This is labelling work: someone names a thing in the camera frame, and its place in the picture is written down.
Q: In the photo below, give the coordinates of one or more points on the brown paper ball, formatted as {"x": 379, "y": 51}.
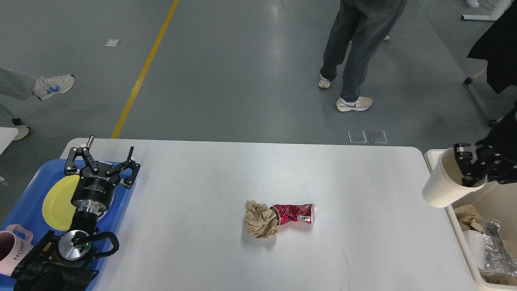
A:
{"x": 260, "y": 220}

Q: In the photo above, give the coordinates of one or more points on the white paper cup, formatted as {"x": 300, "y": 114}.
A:
{"x": 476, "y": 248}
{"x": 445, "y": 185}

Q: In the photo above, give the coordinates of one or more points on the crushed red soda can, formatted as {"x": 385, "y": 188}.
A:
{"x": 306, "y": 213}

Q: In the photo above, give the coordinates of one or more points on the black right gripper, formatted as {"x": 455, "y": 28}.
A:
{"x": 493, "y": 157}

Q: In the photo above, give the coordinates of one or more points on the blue plastic tray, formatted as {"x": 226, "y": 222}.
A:
{"x": 28, "y": 213}

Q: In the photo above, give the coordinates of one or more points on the yellow plastic plate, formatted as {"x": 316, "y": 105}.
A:
{"x": 57, "y": 209}

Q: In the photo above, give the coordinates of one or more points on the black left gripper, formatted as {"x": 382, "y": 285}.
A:
{"x": 92, "y": 191}

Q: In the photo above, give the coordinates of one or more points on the white blue sneaker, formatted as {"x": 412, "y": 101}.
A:
{"x": 47, "y": 87}

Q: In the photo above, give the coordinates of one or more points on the black office chair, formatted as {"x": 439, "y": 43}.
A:
{"x": 498, "y": 46}

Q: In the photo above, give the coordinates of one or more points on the person in grey trousers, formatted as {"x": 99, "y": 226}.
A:
{"x": 358, "y": 30}

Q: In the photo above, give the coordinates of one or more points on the pink ribbed mug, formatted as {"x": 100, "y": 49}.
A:
{"x": 15, "y": 244}

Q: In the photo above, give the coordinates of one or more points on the beige plastic bin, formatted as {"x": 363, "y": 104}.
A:
{"x": 493, "y": 201}

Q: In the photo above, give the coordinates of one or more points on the small foil bag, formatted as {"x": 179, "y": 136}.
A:
{"x": 492, "y": 227}

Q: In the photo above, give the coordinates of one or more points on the white table corner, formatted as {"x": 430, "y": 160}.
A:
{"x": 7, "y": 135}

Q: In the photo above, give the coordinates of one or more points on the brown paper wad in foil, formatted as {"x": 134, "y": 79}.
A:
{"x": 469, "y": 218}

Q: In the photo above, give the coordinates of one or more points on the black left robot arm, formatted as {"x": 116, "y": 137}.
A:
{"x": 61, "y": 262}

